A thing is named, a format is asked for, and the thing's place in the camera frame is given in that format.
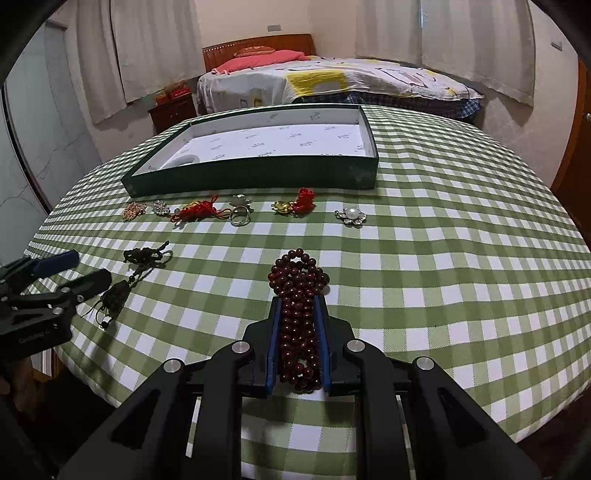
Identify black cord pendant necklace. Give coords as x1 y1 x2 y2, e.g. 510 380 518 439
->
82 240 174 330

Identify dark red bead bracelet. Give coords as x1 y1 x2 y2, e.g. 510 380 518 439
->
266 247 331 395

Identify silver rhinestone brooch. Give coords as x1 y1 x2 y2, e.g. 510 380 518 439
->
151 200 170 217

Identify pearl flower brooch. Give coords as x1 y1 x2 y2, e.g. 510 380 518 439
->
335 207 367 228

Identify red tassel knot pendant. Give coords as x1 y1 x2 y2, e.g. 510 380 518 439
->
170 195 231 225

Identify silver flower ring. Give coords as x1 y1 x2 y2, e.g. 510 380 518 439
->
227 193 254 228

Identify red knot gold charm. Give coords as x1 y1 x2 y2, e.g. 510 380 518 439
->
271 188 315 217

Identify green jewelry box tray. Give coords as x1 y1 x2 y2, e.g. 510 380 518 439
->
121 104 379 198

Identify green checkered tablecloth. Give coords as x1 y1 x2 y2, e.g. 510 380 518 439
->
22 103 591 480

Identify dark wooden nightstand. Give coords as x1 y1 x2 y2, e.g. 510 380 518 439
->
148 93 197 134

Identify red boxes on nightstand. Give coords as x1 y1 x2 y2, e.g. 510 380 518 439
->
152 80 190 106

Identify white left curtain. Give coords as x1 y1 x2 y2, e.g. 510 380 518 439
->
75 0 205 124

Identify white curtain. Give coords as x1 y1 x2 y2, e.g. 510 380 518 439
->
356 0 536 106
75 0 205 124

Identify wooden headboard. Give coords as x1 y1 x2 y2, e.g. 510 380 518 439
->
201 32 317 73

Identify pink pillow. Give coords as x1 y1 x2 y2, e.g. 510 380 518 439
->
211 50 310 74

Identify bed with patterned quilt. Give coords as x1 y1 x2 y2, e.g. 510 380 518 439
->
197 57 484 122

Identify orange patterned cushion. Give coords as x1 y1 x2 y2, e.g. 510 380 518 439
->
233 45 276 58

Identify wooden door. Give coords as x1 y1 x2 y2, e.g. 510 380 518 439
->
551 60 590 237

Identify white right curtain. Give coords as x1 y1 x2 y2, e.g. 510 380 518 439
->
356 0 536 106

